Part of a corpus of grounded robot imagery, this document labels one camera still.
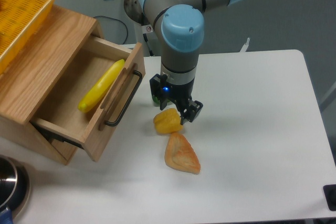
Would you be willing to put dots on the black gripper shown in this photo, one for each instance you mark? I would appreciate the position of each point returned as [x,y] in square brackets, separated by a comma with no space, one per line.
[180,95]

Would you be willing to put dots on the wooden top drawer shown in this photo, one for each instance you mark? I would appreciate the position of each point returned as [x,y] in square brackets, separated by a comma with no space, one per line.
[58,118]

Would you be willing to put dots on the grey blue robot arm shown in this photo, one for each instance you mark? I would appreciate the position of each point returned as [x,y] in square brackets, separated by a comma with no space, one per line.
[179,27]

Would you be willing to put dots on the wooden drawer cabinet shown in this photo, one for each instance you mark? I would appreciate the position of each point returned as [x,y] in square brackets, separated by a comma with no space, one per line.
[33,73]

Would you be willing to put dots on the green toy bell pepper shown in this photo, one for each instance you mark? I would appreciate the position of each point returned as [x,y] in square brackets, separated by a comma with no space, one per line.
[155,100]

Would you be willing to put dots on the yellow toy bell pepper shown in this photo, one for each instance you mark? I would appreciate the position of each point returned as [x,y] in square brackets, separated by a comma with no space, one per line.
[168,121]

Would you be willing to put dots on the toy pastry turnover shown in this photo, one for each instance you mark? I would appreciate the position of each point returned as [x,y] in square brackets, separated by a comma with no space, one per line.
[179,155]

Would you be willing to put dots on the yellow toy squash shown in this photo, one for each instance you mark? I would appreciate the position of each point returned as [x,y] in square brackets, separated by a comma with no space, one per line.
[101,87]

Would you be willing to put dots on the yellow plastic basket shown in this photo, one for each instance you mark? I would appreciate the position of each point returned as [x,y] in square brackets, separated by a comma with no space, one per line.
[20,19]

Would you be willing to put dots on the black table edge clamp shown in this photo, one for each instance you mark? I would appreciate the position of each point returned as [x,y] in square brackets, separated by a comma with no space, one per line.
[329,192]

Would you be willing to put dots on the steel pot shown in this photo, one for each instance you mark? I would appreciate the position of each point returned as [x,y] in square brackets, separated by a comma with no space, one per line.
[15,186]

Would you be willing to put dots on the blue object at corner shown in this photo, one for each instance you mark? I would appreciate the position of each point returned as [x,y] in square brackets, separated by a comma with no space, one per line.
[6,216]

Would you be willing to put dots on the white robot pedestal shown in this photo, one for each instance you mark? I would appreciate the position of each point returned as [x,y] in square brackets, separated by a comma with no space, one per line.
[144,32]

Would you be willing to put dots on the white bracket behind table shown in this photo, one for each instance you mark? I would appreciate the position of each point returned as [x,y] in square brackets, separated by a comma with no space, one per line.
[245,45]

